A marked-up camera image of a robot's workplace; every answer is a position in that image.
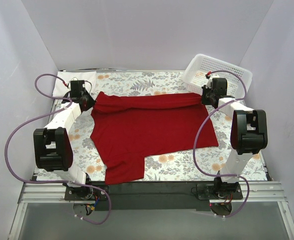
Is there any red t-shirt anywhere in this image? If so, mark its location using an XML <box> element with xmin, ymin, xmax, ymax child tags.
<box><xmin>90</xmin><ymin>92</ymin><xmax>219</xmax><ymax>185</ymax></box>

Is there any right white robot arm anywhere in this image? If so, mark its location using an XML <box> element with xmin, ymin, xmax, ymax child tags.
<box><xmin>201</xmin><ymin>74</ymin><xmax>268</xmax><ymax>199</ymax></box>

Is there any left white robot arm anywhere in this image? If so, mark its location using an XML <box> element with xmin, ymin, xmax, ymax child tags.
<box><xmin>33</xmin><ymin>79</ymin><xmax>96</xmax><ymax>200</ymax></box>

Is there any folded white t-shirt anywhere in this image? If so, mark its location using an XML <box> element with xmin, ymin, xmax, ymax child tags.
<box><xmin>52</xmin><ymin>70</ymin><xmax>98</xmax><ymax>98</ymax></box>

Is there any white plastic basket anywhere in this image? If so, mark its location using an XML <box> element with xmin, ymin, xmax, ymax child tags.
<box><xmin>182</xmin><ymin>54</ymin><xmax>253</xmax><ymax>98</ymax></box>

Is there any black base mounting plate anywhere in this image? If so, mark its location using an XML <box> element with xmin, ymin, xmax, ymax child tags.
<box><xmin>64</xmin><ymin>180</ymin><xmax>243</xmax><ymax>211</ymax></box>

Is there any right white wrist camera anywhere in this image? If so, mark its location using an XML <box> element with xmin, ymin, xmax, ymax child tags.
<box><xmin>205</xmin><ymin>72</ymin><xmax>220</xmax><ymax>80</ymax></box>

